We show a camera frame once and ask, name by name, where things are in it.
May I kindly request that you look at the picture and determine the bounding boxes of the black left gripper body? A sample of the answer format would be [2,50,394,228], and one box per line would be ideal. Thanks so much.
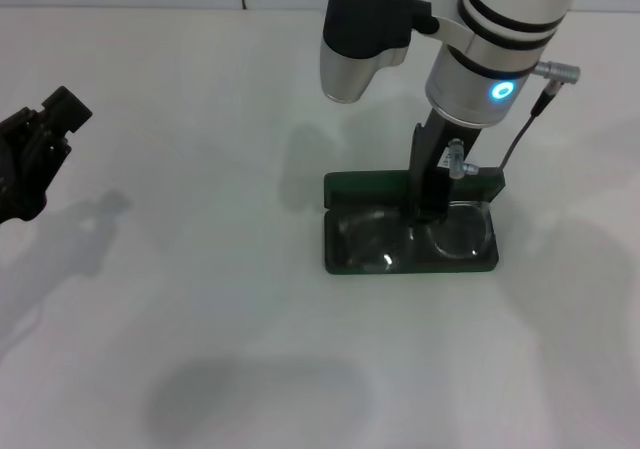
[0,119,64,224]

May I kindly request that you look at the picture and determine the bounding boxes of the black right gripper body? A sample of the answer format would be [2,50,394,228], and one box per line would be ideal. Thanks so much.
[407,109,485,196]

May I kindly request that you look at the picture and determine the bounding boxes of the clear plastic glasses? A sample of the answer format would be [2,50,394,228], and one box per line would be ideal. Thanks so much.
[333,199,495,273]

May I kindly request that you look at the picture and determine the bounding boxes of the green glasses case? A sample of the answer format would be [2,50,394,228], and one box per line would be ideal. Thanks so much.
[322,170,508,276]

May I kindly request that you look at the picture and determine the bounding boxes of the right gripper cable with plugs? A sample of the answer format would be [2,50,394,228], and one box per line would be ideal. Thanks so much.
[447,60,584,180]

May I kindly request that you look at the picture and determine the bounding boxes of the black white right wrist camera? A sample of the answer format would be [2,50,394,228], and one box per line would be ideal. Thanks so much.
[322,0,434,104]

